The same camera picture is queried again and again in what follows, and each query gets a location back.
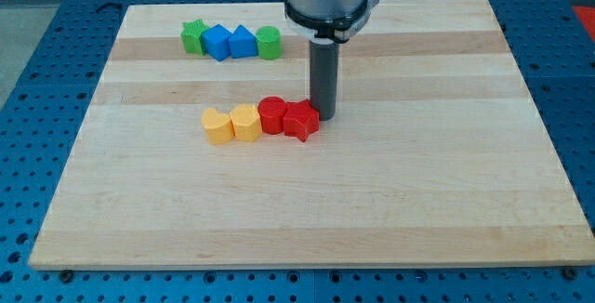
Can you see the red star block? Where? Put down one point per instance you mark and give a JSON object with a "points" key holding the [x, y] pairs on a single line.
{"points": [[301, 120]]}

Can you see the red cylinder block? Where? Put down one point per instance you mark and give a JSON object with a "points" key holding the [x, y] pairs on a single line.
{"points": [[272, 111]]}

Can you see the yellow pentagon block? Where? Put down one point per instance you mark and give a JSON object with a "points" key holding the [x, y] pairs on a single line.
{"points": [[246, 122]]}

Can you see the yellow heart block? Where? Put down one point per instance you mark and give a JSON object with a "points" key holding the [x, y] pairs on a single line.
{"points": [[217, 126]]}

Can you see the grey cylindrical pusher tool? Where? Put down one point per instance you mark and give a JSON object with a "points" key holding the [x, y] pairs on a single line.
{"points": [[323, 78]]}

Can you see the green cylinder block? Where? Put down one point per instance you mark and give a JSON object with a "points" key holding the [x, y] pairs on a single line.
{"points": [[269, 42]]}

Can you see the blue triangle block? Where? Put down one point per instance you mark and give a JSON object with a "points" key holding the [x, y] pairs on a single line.
{"points": [[242, 43]]}

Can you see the blue cube block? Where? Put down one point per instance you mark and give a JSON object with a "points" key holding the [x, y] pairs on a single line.
{"points": [[216, 40]]}

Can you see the wooden board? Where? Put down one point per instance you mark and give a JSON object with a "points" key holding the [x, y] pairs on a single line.
{"points": [[436, 157]]}

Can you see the green star block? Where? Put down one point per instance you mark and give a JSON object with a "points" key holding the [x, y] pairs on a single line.
{"points": [[191, 36]]}

